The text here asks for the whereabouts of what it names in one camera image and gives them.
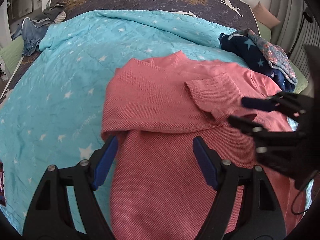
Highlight green cushion far right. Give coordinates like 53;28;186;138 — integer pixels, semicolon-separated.
257;21;272;42

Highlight black floor lamp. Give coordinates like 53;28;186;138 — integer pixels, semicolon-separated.
287;7;313;58

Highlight green cushion left side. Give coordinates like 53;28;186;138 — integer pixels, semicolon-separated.
1;36;24;77

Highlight white cabinet with niche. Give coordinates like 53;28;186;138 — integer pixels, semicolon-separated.
1;0;42;48

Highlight navy star fleece garment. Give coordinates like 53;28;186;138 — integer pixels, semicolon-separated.
219;33;295;92

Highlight turquoise star quilt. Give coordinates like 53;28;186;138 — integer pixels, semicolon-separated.
1;10;251;232

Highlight green cushion near right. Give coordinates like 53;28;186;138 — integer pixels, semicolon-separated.
289;61;309;94

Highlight floral folded garment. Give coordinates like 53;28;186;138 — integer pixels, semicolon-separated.
233;28;298;85

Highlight pink knit sweater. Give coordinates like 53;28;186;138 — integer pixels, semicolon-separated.
101;51;291;239

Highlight blue denim jeans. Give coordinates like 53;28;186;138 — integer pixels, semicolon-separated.
11;17;51;57

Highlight grey window curtain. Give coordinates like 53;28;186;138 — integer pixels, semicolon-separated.
270;0;319;96

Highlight green cushion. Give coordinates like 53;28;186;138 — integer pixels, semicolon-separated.
289;61;309;94
1;36;24;77
257;21;272;42

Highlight pink pillow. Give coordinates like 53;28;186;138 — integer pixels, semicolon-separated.
252;2;281;29

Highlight grey crumpled clothes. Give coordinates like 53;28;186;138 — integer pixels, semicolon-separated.
31;3;67;28

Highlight smartphone on bed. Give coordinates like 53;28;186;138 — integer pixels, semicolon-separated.
0;162;6;206

